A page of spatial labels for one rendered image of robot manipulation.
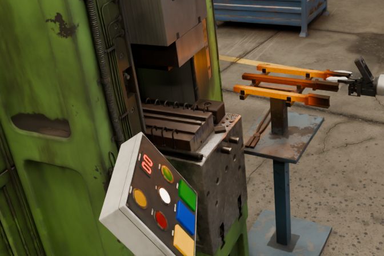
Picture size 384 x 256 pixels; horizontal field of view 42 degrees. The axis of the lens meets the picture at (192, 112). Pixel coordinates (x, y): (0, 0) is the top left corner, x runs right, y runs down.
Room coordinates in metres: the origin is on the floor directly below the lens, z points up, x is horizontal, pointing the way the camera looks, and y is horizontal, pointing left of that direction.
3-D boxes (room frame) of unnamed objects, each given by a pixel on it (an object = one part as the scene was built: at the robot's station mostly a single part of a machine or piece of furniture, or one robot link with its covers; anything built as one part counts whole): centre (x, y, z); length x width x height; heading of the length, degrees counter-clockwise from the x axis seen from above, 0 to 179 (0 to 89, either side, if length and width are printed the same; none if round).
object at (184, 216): (1.08, 0.06, 1.01); 0.07 x 0.05 x 0.07; 174
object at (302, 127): (1.98, -0.40, 0.69); 0.40 x 0.30 x 0.02; 147
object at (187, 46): (1.73, 0.15, 1.32); 0.42 x 0.20 x 0.10; 59
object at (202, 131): (1.73, 0.15, 0.96); 0.42 x 0.20 x 0.09; 59
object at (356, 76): (1.89, -0.75, 0.93); 0.12 x 0.08 x 0.09; 56
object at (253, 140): (2.13, -0.38, 0.70); 0.60 x 0.04 x 0.01; 151
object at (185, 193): (1.18, 0.05, 1.01); 0.07 x 0.05 x 0.07; 174
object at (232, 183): (1.78, 0.13, 0.69); 0.56 x 0.38 x 0.45; 59
